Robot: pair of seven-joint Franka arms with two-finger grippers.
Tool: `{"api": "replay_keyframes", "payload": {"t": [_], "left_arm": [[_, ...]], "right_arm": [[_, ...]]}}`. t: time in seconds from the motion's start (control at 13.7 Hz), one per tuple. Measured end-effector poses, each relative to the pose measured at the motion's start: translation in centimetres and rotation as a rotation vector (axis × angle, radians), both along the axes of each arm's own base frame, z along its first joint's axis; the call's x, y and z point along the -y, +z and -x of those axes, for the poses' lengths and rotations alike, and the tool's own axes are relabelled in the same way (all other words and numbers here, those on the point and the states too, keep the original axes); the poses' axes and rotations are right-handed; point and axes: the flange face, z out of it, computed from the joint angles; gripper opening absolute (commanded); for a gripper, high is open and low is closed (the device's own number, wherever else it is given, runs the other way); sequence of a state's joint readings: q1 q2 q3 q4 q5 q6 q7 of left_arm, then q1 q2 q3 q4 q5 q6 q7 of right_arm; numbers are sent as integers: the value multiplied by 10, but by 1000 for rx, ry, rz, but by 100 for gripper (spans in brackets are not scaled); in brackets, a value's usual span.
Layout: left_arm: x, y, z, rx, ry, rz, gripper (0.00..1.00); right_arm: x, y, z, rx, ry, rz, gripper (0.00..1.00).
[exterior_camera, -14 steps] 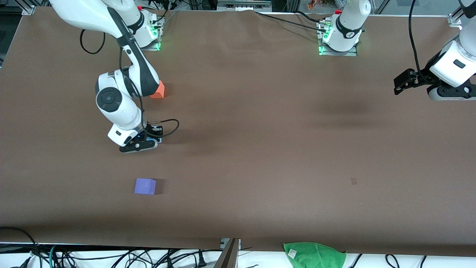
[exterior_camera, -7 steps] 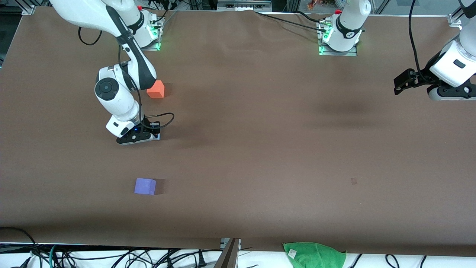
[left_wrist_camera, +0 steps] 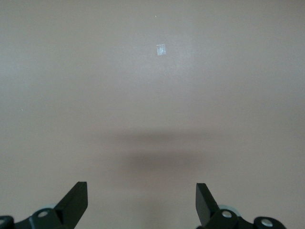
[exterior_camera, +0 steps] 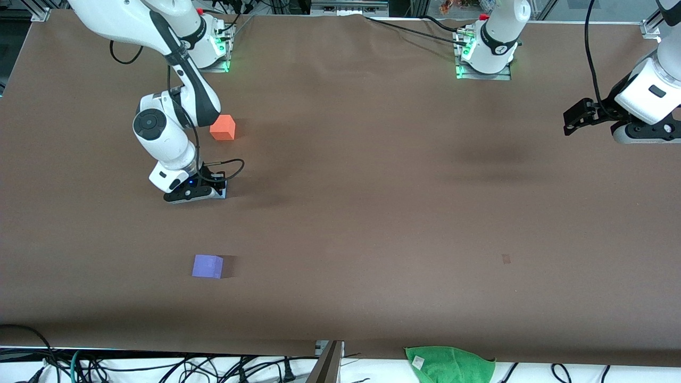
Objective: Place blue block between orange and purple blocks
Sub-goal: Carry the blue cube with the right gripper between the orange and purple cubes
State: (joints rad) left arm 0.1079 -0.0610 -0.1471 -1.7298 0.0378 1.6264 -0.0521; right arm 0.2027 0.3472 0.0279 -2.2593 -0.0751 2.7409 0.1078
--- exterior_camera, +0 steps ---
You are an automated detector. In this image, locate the orange foam block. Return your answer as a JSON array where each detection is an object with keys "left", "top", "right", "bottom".
[{"left": 210, "top": 114, "right": 236, "bottom": 141}]

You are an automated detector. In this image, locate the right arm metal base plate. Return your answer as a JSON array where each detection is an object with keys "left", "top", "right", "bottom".
[{"left": 197, "top": 24, "right": 231, "bottom": 73}]

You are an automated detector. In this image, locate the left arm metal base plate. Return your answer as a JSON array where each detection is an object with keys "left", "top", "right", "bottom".
[{"left": 453, "top": 29, "right": 512, "bottom": 81}]

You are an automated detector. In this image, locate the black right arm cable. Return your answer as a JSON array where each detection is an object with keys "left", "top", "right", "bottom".
[{"left": 109, "top": 38, "right": 246, "bottom": 185}]

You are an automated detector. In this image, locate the brown table cover sheet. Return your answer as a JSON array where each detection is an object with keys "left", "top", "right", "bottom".
[{"left": 0, "top": 10, "right": 681, "bottom": 368}]

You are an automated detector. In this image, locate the grey metal bracket profile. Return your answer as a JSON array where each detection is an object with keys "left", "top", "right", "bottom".
[{"left": 305, "top": 340, "right": 345, "bottom": 383}]

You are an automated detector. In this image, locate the colourful toy pile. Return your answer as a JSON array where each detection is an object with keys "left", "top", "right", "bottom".
[{"left": 439, "top": 0, "right": 480, "bottom": 14}]

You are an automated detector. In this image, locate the purple foam block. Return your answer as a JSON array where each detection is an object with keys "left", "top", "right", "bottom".
[{"left": 192, "top": 254, "right": 225, "bottom": 279}]

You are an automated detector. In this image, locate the thick black looped cable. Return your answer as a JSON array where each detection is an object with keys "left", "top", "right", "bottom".
[{"left": 0, "top": 323, "right": 60, "bottom": 383}]

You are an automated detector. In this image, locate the aluminium frame rail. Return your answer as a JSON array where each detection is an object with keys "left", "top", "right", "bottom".
[{"left": 311, "top": 0, "right": 389, "bottom": 16}]

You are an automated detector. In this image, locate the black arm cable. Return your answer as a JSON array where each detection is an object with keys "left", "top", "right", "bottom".
[
  {"left": 584, "top": 0, "right": 619, "bottom": 116},
  {"left": 109, "top": 38, "right": 246, "bottom": 185}
]

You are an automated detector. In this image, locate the green cloth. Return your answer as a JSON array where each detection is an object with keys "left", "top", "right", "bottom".
[{"left": 404, "top": 346, "right": 497, "bottom": 383}]

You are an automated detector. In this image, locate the long black base cable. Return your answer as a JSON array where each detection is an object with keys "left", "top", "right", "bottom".
[{"left": 364, "top": 16, "right": 469, "bottom": 47}]

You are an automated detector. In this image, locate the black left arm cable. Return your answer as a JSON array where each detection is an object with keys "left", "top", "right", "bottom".
[{"left": 584, "top": 0, "right": 619, "bottom": 116}]

